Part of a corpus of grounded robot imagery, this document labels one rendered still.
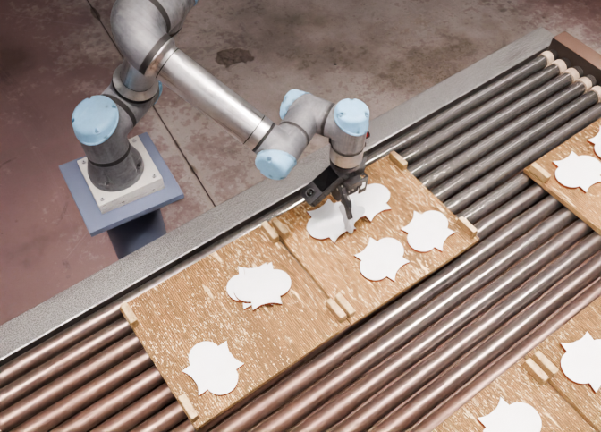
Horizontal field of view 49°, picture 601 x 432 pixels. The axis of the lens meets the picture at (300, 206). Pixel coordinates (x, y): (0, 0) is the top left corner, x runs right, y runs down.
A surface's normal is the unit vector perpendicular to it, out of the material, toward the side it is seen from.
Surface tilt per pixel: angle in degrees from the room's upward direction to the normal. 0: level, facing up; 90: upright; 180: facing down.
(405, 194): 0
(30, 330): 0
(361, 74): 0
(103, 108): 10
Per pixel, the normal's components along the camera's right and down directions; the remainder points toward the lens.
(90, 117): -0.09, -0.47
